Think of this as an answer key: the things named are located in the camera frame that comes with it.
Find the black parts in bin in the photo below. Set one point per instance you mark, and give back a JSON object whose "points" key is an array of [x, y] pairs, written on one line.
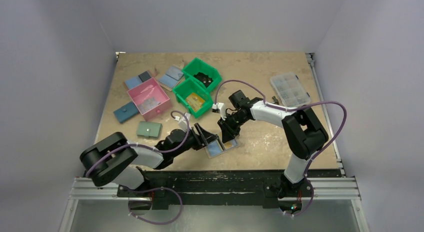
{"points": [[204, 79]]}

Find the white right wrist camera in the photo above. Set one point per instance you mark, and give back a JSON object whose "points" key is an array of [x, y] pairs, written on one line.
{"points": [[221, 109]]}

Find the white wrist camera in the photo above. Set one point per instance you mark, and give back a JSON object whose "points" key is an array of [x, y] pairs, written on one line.
{"points": [[183, 122], [221, 109]]}

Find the beige leather card holder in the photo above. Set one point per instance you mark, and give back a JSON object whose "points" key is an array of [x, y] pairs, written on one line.
{"points": [[214, 150]]}

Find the yellow card in bin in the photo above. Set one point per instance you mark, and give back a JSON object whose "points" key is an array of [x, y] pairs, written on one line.
{"points": [[195, 102]]}

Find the pink box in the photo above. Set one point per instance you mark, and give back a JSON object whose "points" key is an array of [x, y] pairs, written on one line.
{"points": [[150, 99]]}

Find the yellow card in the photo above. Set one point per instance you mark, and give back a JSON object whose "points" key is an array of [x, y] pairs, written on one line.
{"points": [[230, 145], [195, 102]]}

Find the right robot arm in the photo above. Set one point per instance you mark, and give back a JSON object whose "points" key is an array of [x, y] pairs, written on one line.
{"points": [[303, 130]]}

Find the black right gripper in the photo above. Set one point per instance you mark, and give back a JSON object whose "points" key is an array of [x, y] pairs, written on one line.
{"points": [[228, 122]]}

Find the light blue open card holder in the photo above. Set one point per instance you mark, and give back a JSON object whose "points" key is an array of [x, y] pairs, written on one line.
{"points": [[171, 78]]}

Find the blue grey open card holder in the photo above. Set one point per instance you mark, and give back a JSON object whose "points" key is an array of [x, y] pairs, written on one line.
{"points": [[137, 80]]}

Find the green bin with yellow card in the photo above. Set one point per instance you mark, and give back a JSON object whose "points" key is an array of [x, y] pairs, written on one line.
{"points": [[185, 88]]}

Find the dark blue closed card holder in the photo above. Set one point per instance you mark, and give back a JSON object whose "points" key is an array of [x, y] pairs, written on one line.
{"points": [[126, 112]]}

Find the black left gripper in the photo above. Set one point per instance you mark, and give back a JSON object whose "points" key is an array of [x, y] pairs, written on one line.
{"points": [[206, 137]]}

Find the green closed card holder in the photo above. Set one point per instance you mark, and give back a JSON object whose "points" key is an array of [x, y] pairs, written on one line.
{"points": [[149, 129]]}

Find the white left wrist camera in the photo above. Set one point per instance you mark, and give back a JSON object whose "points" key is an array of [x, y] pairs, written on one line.
{"points": [[183, 122]]}

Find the green bin with black parts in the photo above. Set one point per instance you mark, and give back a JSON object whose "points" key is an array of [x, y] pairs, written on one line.
{"points": [[197, 65]]}

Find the aluminium front frame rail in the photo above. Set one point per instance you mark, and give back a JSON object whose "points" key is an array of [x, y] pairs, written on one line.
{"points": [[324, 189]]}

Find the clear plastic screw organizer box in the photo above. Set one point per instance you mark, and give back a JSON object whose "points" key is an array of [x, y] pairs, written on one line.
{"points": [[290, 90]]}

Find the black handled claw hammer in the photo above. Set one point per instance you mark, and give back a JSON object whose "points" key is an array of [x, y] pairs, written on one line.
{"points": [[275, 100]]}

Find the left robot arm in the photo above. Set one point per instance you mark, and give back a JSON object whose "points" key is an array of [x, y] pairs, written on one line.
{"points": [[109, 160]]}

